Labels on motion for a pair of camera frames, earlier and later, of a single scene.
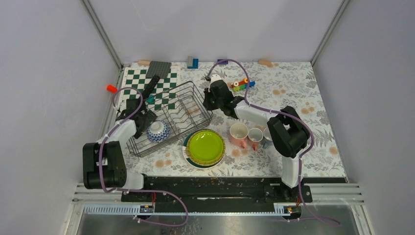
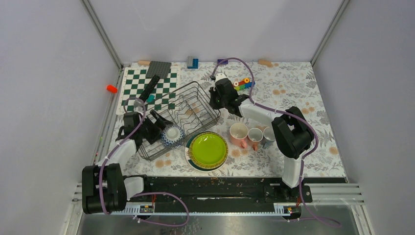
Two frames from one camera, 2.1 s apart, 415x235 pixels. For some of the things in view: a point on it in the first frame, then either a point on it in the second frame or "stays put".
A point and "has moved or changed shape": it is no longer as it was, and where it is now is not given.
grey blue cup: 267,141 stays put
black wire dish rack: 184,109 has moved or changed shape
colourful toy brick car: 242,84 stays put
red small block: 111,88 stays put
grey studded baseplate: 162,69 stays put
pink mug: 238,133 stays put
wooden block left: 144,62 stays put
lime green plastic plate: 206,146 stays put
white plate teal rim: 191,162 → 187,156
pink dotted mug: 255,136 stays put
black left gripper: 149,117 → 161,122
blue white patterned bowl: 158,131 has moved or changed shape
